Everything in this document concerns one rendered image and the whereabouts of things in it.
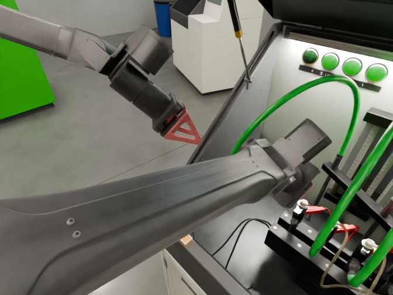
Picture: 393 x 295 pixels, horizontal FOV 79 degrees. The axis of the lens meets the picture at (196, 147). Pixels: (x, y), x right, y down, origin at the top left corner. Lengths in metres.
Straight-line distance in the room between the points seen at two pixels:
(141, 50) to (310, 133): 0.31
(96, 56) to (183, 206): 0.35
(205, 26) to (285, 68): 2.42
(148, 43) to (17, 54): 3.12
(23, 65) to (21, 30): 3.00
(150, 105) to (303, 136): 0.27
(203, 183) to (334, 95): 0.70
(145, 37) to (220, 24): 2.89
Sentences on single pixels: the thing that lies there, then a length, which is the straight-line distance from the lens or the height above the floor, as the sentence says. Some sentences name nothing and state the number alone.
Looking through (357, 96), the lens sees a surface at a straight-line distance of 0.70.
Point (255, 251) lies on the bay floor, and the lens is 0.92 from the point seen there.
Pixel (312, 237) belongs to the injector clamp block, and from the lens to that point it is 0.82.
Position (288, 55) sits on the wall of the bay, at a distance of 0.89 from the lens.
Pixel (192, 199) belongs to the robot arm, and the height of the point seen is 1.49.
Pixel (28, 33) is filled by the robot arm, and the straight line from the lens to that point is 0.56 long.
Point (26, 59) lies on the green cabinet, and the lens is 3.56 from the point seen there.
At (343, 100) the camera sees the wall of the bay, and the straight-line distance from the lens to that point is 0.85.
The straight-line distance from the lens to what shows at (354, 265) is 0.69.
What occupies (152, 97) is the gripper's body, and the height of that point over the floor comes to 1.42.
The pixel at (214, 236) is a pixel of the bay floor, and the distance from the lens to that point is 0.92.
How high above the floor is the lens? 1.62
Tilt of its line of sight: 39 degrees down
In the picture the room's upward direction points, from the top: straight up
